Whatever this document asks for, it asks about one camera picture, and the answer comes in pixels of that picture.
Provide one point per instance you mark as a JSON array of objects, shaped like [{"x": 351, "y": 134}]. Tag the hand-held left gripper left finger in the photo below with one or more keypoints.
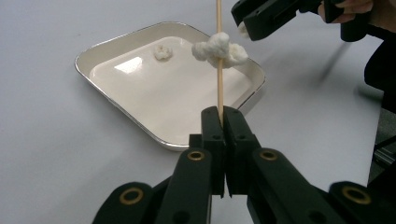
[{"x": 213, "y": 140}]

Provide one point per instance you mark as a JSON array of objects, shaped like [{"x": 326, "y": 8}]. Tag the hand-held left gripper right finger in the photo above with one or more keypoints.
[{"x": 238, "y": 149}]

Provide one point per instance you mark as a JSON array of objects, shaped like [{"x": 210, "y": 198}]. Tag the thin wooden skewer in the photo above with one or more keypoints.
[{"x": 220, "y": 90}]

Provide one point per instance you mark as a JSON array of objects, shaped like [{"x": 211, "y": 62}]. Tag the square metal tray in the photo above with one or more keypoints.
[{"x": 174, "y": 93}]

